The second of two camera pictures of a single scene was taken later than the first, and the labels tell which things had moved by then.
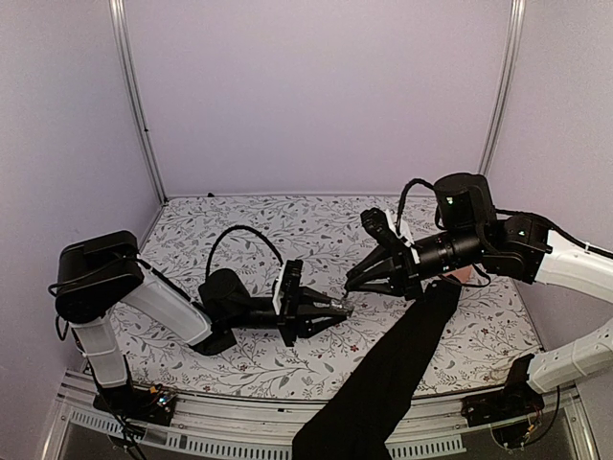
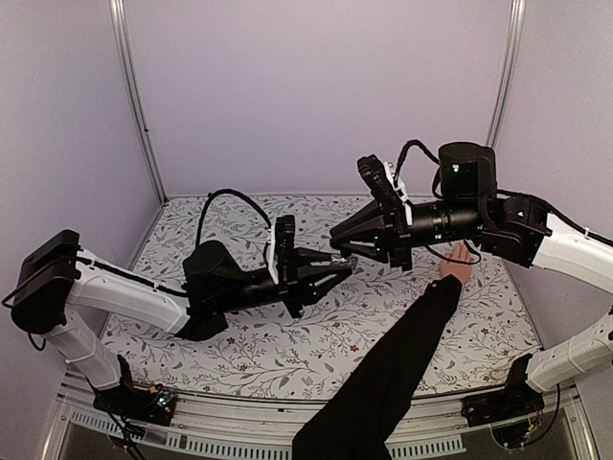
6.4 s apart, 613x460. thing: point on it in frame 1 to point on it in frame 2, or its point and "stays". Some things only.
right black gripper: (402, 274) to (397, 247)
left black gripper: (309, 294) to (291, 293)
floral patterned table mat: (481, 346) stays
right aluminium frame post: (505, 84) stays
